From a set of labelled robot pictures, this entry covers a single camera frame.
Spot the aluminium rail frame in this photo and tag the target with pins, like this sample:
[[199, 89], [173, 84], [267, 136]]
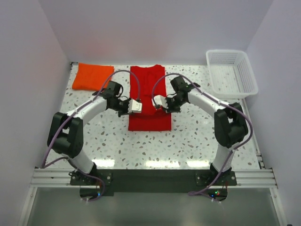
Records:
[[52, 201]]

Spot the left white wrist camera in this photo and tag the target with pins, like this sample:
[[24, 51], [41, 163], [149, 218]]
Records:
[[134, 106]]

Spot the red t shirt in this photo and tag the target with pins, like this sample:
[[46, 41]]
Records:
[[150, 119]]

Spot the white plastic basket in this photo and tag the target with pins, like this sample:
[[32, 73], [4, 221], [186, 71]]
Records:
[[231, 74]]

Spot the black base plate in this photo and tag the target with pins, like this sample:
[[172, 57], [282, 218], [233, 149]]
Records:
[[107, 182]]

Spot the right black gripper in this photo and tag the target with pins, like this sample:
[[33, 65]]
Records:
[[170, 109]]

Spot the folded orange t shirt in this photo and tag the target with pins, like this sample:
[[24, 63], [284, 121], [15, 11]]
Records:
[[91, 77]]

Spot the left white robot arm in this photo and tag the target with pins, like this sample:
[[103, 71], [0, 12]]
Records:
[[66, 135]]

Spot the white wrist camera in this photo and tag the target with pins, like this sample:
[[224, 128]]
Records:
[[134, 106], [159, 101]]

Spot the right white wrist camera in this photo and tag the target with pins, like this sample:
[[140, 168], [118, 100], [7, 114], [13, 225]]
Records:
[[159, 101]]

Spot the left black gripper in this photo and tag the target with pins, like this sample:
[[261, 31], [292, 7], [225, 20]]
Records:
[[126, 111]]

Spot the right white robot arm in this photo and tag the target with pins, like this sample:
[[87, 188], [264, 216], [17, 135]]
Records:
[[230, 123]]

